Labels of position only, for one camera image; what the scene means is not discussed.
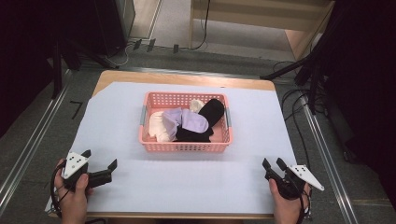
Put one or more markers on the wooden shelf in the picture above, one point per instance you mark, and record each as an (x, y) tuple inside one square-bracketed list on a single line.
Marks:
[(264, 15)]

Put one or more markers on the black cabinet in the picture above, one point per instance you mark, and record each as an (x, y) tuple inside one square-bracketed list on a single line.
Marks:
[(109, 25)]

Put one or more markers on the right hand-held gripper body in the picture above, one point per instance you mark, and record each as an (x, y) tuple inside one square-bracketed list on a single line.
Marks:
[(295, 180)]

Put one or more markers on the pink plastic basket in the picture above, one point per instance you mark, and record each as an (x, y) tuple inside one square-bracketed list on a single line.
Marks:
[(186, 146)]

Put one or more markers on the black sock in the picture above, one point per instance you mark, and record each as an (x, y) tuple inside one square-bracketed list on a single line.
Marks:
[(193, 136), (213, 110)]

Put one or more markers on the cream sock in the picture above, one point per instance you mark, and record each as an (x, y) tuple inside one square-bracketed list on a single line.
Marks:
[(196, 105)]

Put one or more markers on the white sock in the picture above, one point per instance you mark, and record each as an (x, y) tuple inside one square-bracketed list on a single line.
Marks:
[(157, 126)]

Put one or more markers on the purple sock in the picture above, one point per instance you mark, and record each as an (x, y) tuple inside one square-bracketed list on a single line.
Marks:
[(191, 121)]

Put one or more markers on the black metal stand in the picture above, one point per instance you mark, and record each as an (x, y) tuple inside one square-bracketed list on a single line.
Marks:
[(57, 68)]

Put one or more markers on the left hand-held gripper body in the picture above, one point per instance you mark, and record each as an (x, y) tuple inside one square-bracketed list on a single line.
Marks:
[(74, 166)]

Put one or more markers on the metal floor rail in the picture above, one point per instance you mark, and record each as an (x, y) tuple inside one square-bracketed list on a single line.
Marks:
[(193, 72), (327, 161), (28, 149)]

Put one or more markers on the person's left hand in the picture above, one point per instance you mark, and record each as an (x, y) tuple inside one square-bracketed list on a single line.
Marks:
[(74, 202)]

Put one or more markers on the black tripod stand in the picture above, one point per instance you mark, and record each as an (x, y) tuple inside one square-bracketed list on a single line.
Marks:
[(308, 67)]

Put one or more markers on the white paper sheet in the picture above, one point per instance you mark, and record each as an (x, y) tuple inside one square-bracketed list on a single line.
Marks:
[(186, 177)]

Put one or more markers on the person's right hand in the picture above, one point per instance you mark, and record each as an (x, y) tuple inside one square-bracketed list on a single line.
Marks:
[(288, 208)]

